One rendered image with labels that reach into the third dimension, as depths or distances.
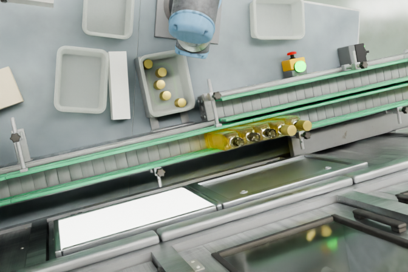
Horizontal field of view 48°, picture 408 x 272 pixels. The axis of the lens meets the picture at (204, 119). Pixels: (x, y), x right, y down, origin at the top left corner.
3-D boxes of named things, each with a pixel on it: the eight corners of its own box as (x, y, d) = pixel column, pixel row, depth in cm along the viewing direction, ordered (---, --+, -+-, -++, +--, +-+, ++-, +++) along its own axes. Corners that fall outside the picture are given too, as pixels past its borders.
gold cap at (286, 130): (278, 127, 149) (285, 127, 145) (288, 122, 150) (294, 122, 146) (282, 137, 150) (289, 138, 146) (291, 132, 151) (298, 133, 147)
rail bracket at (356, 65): (340, 72, 185) (361, 69, 172) (336, 54, 184) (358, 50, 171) (348, 70, 186) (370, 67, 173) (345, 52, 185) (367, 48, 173)
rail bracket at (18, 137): (19, 167, 156) (14, 175, 134) (8, 118, 154) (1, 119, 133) (34, 163, 157) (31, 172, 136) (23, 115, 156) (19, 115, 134)
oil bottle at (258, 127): (234, 139, 170) (260, 142, 150) (231, 124, 170) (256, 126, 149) (248, 136, 172) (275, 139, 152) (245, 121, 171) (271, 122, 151)
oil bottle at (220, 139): (206, 147, 167) (227, 152, 146) (203, 132, 166) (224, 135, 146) (220, 144, 168) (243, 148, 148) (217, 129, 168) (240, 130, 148)
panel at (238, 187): (54, 229, 141) (56, 264, 109) (53, 220, 141) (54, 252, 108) (308, 160, 169) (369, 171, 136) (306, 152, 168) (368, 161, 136)
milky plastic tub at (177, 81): (146, 118, 172) (150, 118, 164) (133, 58, 170) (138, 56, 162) (189, 108, 178) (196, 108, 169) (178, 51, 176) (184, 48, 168)
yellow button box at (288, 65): (283, 78, 191) (292, 76, 184) (280, 60, 190) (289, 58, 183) (298, 74, 193) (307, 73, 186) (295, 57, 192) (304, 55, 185)
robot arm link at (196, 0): (214, 22, 166) (224, -21, 112) (206, 63, 166) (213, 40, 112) (181, 16, 166) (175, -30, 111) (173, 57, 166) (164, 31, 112)
